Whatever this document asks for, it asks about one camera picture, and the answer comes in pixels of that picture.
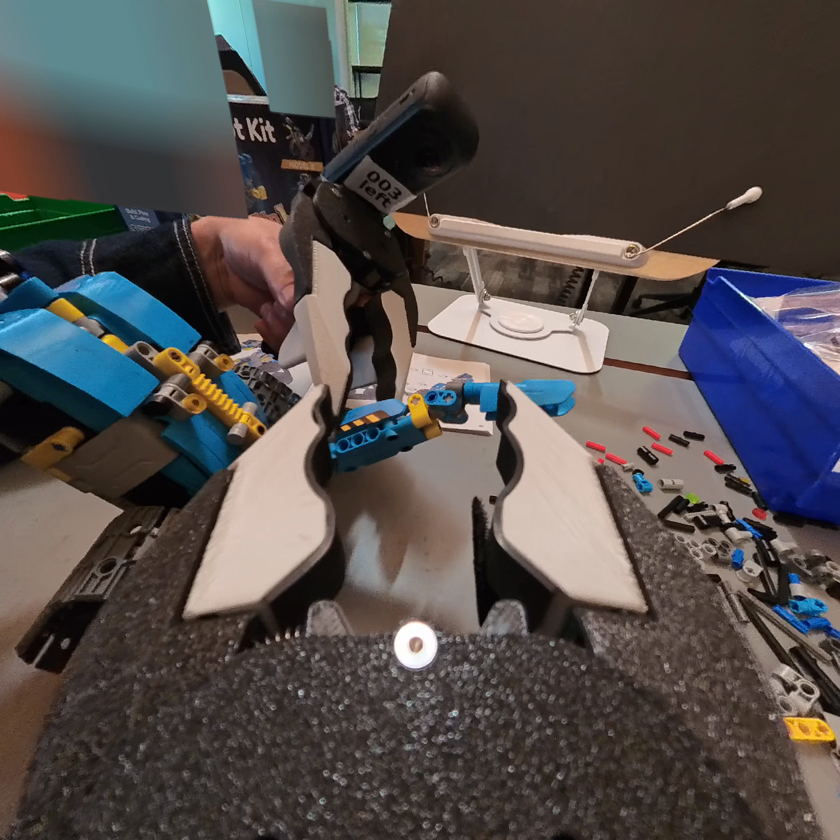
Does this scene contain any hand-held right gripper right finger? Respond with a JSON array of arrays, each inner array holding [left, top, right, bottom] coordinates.
[[489, 379, 651, 626]]

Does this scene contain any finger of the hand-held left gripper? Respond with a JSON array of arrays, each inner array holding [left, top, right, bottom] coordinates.
[[279, 239, 356, 417], [354, 285, 421, 403]]

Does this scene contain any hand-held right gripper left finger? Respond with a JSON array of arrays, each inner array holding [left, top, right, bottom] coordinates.
[[182, 382, 347, 630]]

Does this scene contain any blue brick robot arm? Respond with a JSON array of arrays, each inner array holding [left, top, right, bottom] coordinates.
[[328, 379, 577, 475]]

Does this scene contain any person's left forearm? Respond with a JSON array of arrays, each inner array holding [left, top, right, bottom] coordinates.
[[13, 213, 242, 357]]

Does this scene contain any grey desk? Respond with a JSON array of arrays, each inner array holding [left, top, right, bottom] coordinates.
[[0, 282, 840, 840]]

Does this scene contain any person's left hand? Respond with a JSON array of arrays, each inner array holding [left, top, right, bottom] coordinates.
[[190, 217, 299, 357]]

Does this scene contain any printed instruction booklet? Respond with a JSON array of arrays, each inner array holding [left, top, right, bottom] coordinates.
[[348, 353, 494, 437]]

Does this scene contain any dark blue robot kit box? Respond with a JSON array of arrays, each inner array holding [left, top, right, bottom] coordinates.
[[226, 95, 355, 221]]

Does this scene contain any white balance stand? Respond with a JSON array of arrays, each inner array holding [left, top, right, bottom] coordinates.
[[394, 185, 765, 375]]

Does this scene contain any pile of small brick parts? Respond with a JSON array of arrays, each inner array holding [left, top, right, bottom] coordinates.
[[584, 425, 840, 719]]

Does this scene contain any large blue brick robot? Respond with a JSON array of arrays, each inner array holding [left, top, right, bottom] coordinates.
[[0, 272, 299, 508]]

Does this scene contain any blue plastic bin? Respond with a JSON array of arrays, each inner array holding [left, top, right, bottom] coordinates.
[[678, 266, 840, 526]]

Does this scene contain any green plastic bin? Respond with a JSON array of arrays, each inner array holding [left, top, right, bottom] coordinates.
[[0, 192, 129, 253]]

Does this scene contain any black backdrop board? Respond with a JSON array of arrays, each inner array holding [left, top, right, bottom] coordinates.
[[374, 0, 840, 280]]

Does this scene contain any clear plastic bag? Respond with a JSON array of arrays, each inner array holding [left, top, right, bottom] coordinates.
[[751, 289, 840, 383]]

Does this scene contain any dark grey brick frame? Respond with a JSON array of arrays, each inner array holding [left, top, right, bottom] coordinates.
[[235, 363, 299, 424], [14, 504, 193, 675]]

